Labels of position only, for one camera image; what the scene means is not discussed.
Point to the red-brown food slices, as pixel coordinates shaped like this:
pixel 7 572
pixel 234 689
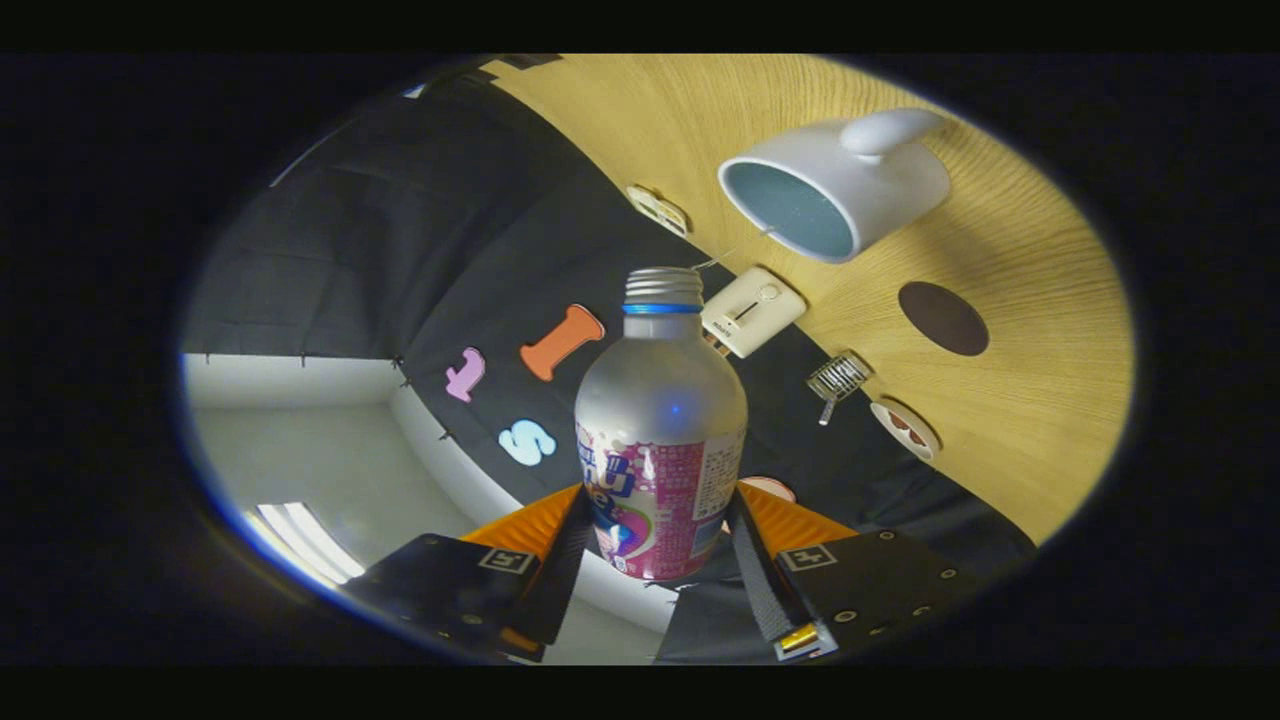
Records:
pixel 908 428

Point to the white toaster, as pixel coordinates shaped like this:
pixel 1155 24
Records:
pixel 755 310

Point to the dark brown round coaster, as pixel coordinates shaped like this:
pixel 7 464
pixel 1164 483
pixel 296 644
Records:
pixel 943 318

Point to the silver juice bottle pink label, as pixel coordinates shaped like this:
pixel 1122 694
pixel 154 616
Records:
pixel 660 400

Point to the white cup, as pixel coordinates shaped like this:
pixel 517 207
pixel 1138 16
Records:
pixel 880 185

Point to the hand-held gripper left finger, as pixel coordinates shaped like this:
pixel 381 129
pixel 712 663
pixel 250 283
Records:
pixel 560 590

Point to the wooden table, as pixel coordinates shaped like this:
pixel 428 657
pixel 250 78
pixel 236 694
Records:
pixel 1030 420

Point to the wide ceiling light panel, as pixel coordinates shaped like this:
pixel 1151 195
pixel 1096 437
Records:
pixel 305 545

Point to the white compartment tray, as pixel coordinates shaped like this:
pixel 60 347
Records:
pixel 658 210

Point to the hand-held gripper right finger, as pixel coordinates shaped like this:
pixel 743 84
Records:
pixel 765 590

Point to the white round plate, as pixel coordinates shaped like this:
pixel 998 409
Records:
pixel 880 420

